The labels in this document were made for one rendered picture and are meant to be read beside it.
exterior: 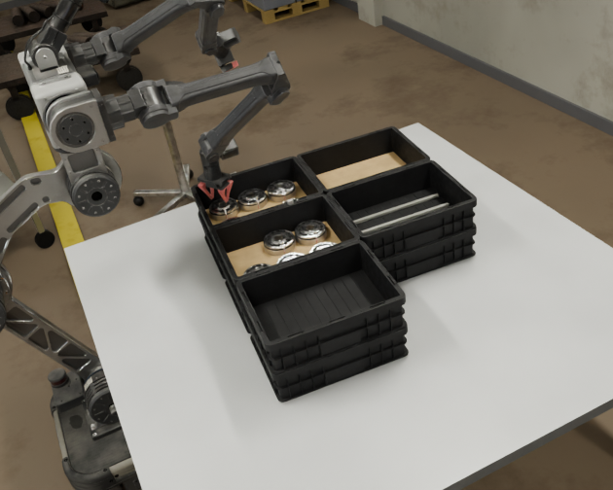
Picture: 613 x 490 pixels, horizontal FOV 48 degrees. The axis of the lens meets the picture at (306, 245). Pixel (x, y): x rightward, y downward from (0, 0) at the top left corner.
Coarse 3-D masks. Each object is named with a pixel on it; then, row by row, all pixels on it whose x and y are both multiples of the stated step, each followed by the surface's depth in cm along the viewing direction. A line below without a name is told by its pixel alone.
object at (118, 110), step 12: (96, 96) 170; (108, 96) 175; (120, 96) 175; (108, 108) 172; (120, 108) 174; (132, 108) 175; (108, 120) 173; (120, 120) 174; (132, 120) 177; (108, 132) 174
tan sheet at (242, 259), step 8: (328, 232) 229; (296, 240) 228; (328, 240) 225; (336, 240) 225; (248, 248) 228; (256, 248) 227; (264, 248) 227; (296, 248) 224; (304, 248) 224; (232, 256) 226; (240, 256) 225; (248, 256) 224; (256, 256) 224; (264, 256) 223; (272, 256) 223; (280, 256) 222; (240, 264) 221; (248, 264) 221; (272, 264) 219; (240, 272) 218
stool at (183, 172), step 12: (168, 84) 384; (168, 132) 384; (168, 144) 389; (180, 168) 398; (180, 180) 402; (144, 192) 414; (156, 192) 412; (168, 192) 410; (180, 192) 408; (168, 204) 399
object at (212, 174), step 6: (204, 168) 234; (210, 168) 233; (216, 168) 234; (204, 174) 236; (210, 174) 234; (216, 174) 235; (222, 174) 238; (228, 174) 237; (198, 180) 238; (204, 180) 236; (210, 180) 236; (216, 180) 235; (222, 180) 235
